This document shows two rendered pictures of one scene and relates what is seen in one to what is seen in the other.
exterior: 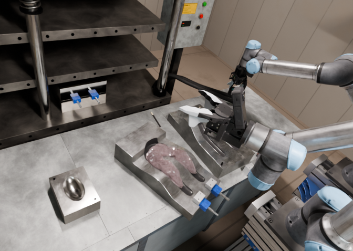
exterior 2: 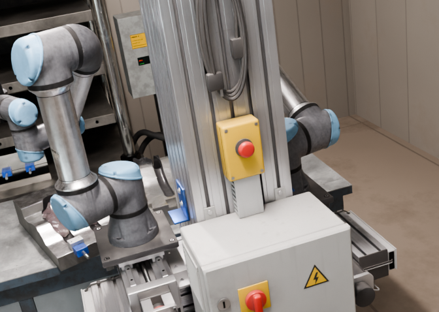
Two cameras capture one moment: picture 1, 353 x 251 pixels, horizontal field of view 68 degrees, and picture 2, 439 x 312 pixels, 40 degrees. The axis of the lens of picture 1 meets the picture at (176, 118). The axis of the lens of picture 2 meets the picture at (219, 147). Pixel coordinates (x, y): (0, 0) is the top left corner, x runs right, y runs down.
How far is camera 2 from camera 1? 179 cm
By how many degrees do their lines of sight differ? 33
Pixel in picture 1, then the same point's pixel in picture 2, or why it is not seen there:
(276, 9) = (424, 12)
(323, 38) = not seen: outside the picture
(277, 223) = (103, 230)
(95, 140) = (10, 211)
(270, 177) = (17, 141)
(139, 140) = (42, 195)
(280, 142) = (8, 101)
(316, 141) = not seen: hidden behind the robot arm
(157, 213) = (28, 265)
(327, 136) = not seen: hidden behind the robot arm
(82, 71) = (8, 136)
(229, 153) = (154, 200)
